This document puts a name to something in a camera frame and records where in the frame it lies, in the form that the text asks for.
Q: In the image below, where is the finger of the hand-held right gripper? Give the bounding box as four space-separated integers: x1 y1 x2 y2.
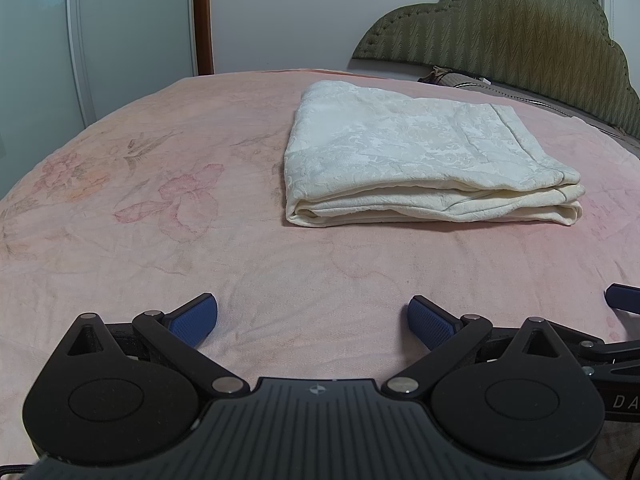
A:
570 337 640 377
604 283 640 315

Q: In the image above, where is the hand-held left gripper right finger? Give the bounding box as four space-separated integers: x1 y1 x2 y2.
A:
382 296 582 401

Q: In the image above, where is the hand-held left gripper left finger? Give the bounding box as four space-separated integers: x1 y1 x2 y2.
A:
42 293 251 402

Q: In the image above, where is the white blanket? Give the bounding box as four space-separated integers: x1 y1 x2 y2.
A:
284 80 586 228

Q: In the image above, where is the pink floral blanket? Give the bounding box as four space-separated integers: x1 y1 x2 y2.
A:
0 67 640 471

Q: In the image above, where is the grey brown pillow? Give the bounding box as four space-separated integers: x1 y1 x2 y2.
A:
417 66 501 92

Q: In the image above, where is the olive padded headboard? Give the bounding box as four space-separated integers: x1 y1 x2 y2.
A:
351 0 640 140

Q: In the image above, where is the white wardrobe door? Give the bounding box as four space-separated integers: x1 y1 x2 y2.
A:
65 0 200 128

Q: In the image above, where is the brown wooden door frame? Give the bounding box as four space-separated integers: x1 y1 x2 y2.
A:
192 0 216 77

